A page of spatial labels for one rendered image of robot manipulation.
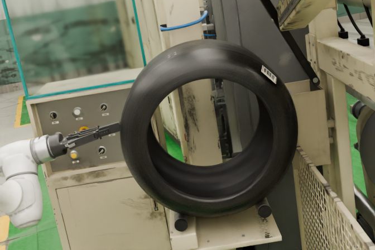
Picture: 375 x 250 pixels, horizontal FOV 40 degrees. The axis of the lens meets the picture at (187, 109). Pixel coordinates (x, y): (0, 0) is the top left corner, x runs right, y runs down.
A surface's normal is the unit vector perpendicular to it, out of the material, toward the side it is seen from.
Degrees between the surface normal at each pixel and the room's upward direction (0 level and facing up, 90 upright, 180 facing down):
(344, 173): 90
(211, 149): 90
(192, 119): 90
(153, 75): 51
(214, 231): 0
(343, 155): 90
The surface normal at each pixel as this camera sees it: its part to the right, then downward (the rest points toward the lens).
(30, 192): 0.80, -0.39
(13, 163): -0.09, -0.30
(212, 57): 0.03, -0.54
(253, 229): -0.16, -0.95
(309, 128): 0.04, 0.25
